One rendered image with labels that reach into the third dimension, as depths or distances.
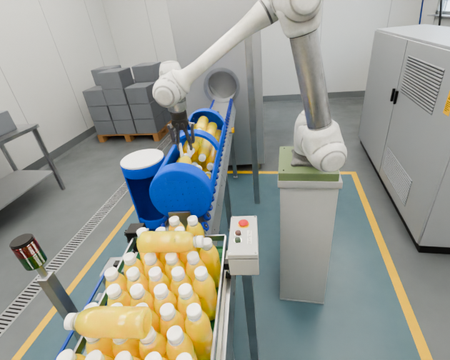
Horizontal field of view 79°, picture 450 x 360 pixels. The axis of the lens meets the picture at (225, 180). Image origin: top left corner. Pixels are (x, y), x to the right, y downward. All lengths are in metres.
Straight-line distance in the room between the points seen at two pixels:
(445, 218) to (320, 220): 1.15
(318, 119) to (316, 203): 0.52
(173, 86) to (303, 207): 0.93
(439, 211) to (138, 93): 4.15
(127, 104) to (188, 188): 3.89
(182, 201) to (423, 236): 1.92
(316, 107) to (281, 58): 5.08
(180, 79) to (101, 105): 4.23
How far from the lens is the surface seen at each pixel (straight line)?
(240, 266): 0.96
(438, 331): 2.29
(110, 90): 5.07
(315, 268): 1.90
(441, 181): 2.33
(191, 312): 0.81
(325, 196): 1.53
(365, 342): 2.09
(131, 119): 5.07
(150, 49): 6.85
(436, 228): 2.57
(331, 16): 6.22
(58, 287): 1.15
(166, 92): 1.05
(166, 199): 1.27
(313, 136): 1.22
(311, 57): 1.11
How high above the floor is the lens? 1.77
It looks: 31 degrees down
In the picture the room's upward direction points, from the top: 7 degrees counter-clockwise
